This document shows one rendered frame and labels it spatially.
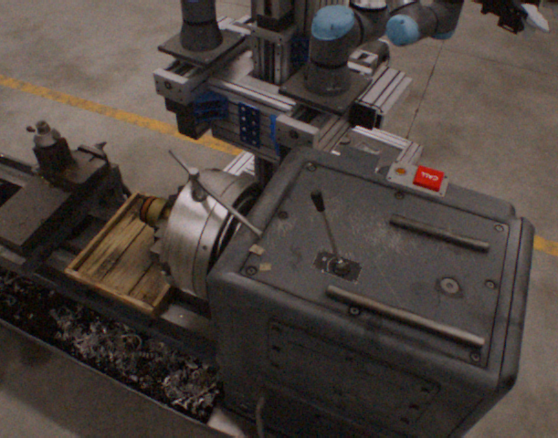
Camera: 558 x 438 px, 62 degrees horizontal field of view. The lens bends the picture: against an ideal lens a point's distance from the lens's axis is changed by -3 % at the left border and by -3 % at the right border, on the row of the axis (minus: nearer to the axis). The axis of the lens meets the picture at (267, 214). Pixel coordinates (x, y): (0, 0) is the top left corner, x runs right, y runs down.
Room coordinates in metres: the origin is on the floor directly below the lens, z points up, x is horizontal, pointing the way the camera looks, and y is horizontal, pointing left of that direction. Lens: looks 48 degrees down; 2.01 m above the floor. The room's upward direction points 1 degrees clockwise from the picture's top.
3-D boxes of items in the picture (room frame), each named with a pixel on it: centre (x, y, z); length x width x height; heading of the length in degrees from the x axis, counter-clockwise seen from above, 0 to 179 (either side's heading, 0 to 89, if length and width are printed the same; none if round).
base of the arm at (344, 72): (1.31, -0.18, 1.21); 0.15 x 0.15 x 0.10
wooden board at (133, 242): (0.86, 0.36, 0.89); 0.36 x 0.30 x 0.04; 156
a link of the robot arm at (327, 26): (1.31, -0.19, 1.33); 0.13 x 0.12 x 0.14; 127
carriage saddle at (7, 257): (1.03, 0.73, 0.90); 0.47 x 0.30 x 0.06; 156
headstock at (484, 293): (0.61, -0.23, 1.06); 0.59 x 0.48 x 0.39; 66
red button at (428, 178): (0.78, -0.36, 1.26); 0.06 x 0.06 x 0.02; 66
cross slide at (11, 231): (1.03, 0.68, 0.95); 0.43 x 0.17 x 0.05; 156
